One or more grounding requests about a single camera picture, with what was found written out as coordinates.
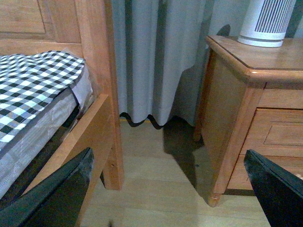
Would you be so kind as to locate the wooden drawer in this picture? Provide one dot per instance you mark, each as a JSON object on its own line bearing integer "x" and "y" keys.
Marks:
{"x": 276, "y": 132}
{"x": 240, "y": 180}

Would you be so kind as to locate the checkered bed sheet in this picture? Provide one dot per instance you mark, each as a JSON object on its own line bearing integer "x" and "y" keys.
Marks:
{"x": 29, "y": 83}

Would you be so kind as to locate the wooden bed frame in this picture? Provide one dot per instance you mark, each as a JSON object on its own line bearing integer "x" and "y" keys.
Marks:
{"x": 85, "y": 29}

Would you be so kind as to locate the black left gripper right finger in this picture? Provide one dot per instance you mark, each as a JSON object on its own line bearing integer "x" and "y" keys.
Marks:
{"x": 279, "y": 192}

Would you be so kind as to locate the plastic wrapped mattress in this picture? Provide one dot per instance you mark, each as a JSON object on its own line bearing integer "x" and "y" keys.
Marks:
{"x": 18, "y": 153}

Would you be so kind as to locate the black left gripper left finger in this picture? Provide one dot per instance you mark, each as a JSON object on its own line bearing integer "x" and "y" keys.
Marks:
{"x": 56, "y": 201}

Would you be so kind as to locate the wooden nightstand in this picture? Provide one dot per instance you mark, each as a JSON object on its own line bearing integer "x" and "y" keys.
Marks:
{"x": 238, "y": 80}

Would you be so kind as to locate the white air purifier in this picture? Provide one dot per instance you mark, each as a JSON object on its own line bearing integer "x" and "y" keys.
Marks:
{"x": 266, "y": 22}

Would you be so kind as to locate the grey curtain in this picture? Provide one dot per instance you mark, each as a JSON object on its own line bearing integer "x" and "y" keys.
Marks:
{"x": 161, "y": 53}

